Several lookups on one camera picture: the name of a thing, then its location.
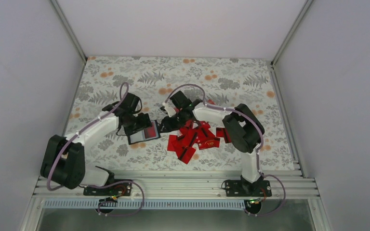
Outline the black leather card holder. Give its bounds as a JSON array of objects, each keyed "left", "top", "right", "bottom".
[{"left": 128, "top": 120, "right": 161, "bottom": 145}]

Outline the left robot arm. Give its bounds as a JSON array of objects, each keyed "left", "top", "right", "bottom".
[{"left": 40, "top": 93, "right": 152, "bottom": 195}]

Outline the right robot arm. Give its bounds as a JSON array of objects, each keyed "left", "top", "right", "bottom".
[{"left": 160, "top": 91, "right": 265, "bottom": 196}]

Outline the white red circle card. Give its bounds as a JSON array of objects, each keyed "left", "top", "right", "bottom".
[{"left": 206, "top": 100, "right": 216, "bottom": 107}]

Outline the red card left edge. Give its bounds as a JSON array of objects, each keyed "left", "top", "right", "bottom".
[{"left": 167, "top": 135, "right": 177, "bottom": 152}]

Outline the red card front bottom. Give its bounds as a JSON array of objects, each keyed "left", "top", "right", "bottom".
[{"left": 178, "top": 147, "right": 196, "bottom": 164}]

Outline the red VIP card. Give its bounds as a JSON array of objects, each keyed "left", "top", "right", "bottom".
[{"left": 198, "top": 137, "right": 220, "bottom": 150}]

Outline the floral patterned table mat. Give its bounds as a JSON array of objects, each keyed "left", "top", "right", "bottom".
[{"left": 60, "top": 56, "right": 296, "bottom": 172}]

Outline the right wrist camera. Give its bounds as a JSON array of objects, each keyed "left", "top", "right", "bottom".
[{"left": 160, "top": 103, "right": 177, "bottom": 117}]

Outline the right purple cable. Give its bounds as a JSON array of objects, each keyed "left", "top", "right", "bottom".
[{"left": 163, "top": 83, "right": 287, "bottom": 218}]

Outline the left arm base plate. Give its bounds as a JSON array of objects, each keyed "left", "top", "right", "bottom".
[{"left": 83, "top": 180, "right": 132, "bottom": 197}]

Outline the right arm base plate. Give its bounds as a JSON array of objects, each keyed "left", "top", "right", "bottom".
[{"left": 221, "top": 180, "right": 272, "bottom": 197}]

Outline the aluminium rail frame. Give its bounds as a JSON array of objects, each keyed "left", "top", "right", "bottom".
[{"left": 31, "top": 161, "right": 320, "bottom": 200}]

